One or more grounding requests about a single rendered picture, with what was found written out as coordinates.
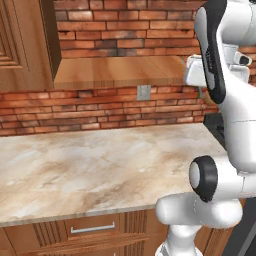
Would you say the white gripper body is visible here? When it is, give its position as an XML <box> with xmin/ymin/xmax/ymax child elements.
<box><xmin>183</xmin><ymin>54</ymin><xmax>252</xmax><ymax>88</ymax></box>

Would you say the silver drawer handle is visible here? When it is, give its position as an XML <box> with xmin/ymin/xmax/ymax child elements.
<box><xmin>70</xmin><ymin>221</ymin><xmax>116</xmax><ymax>235</ymax></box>

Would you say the grey wall outlet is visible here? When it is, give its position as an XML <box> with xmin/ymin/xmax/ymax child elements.
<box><xmin>136</xmin><ymin>84</ymin><xmax>152</xmax><ymax>102</ymax></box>

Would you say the wooden base cabinet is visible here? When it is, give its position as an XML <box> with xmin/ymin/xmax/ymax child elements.
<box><xmin>0</xmin><ymin>199</ymin><xmax>248</xmax><ymax>256</ymax></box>

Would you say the wooden wall shelf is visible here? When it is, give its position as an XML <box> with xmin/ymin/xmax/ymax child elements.
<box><xmin>53</xmin><ymin>55</ymin><xmax>188</xmax><ymax>91</ymax></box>

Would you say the wooden drawer front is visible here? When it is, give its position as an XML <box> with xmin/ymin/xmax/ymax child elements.
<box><xmin>63</xmin><ymin>213</ymin><xmax>122</xmax><ymax>240</ymax></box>

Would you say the wooden wall cabinet door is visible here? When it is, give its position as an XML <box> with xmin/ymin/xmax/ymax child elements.
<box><xmin>0</xmin><ymin>0</ymin><xmax>54</xmax><ymax>93</ymax></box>

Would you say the wooden wall cabinet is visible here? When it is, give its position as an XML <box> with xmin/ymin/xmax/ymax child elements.
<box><xmin>0</xmin><ymin>0</ymin><xmax>63</xmax><ymax>93</ymax></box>

